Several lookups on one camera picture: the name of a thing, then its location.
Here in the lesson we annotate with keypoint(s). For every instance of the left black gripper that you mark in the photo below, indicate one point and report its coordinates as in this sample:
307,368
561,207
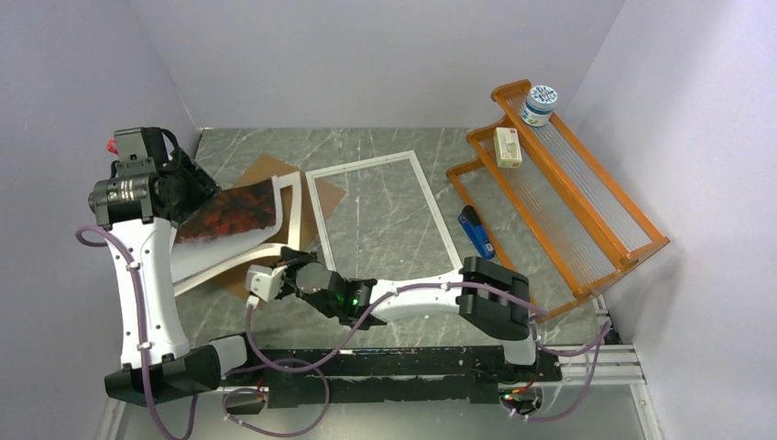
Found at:
202,187

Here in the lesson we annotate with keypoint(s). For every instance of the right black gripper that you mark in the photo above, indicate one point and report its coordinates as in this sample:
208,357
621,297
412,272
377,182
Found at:
294,260

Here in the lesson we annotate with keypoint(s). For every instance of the white picture frame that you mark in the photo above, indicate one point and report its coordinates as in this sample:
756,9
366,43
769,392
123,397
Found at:
377,218

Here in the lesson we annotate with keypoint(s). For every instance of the red and white photo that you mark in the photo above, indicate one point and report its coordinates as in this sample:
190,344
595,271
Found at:
230,224

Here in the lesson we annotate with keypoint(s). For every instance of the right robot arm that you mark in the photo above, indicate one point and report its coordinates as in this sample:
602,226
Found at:
493,299

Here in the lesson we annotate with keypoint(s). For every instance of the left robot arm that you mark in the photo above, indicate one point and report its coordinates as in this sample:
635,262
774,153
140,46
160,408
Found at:
157,363

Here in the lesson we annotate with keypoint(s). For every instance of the blue stapler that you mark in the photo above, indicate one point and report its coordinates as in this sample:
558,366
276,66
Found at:
475,230

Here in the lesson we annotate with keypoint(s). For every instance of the small cream box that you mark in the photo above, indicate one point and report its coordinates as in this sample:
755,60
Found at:
506,143

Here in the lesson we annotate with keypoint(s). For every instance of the orange wooden shelf rack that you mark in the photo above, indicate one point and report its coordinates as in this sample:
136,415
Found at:
591,230

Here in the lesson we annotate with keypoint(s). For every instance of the blue white round jar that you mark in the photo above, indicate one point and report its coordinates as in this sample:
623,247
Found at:
538,105

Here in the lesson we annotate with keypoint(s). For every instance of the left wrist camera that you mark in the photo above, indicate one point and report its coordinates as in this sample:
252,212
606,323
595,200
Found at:
111,146

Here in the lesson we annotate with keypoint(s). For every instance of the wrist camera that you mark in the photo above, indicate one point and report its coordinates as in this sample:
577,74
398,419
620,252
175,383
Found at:
111,146
262,283

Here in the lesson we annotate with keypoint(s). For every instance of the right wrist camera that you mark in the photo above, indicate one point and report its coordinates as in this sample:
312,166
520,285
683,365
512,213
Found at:
262,283

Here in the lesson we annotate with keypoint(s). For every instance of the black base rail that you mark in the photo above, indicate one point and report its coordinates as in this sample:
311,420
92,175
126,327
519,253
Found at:
474,374

